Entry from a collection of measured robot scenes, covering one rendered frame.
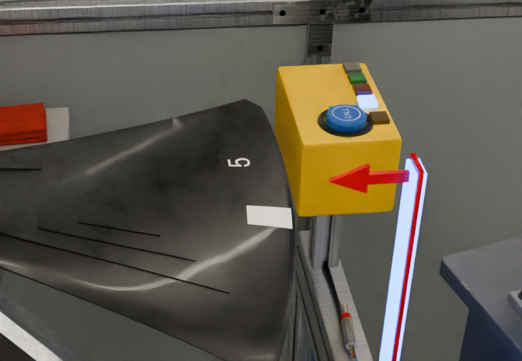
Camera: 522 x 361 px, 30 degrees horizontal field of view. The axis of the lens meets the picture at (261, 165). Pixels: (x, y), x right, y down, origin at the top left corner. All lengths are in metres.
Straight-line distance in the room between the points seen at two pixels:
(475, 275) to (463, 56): 0.56
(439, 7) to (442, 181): 0.31
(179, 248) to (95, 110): 0.83
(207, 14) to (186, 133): 0.69
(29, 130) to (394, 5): 0.55
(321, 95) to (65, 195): 0.41
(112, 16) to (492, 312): 0.70
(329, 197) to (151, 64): 0.52
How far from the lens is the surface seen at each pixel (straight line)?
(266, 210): 0.68
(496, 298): 1.00
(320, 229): 1.08
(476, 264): 1.04
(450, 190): 1.65
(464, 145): 1.60
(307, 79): 1.04
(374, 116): 0.97
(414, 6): 1.46
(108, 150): 0.71
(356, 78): 1.04
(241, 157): 0.71
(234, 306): 0.64
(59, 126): 1.37
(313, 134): 0.94
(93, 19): 1.40
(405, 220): 0.72
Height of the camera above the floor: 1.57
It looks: 34 degrees down
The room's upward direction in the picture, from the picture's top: 2 degrees clockwise
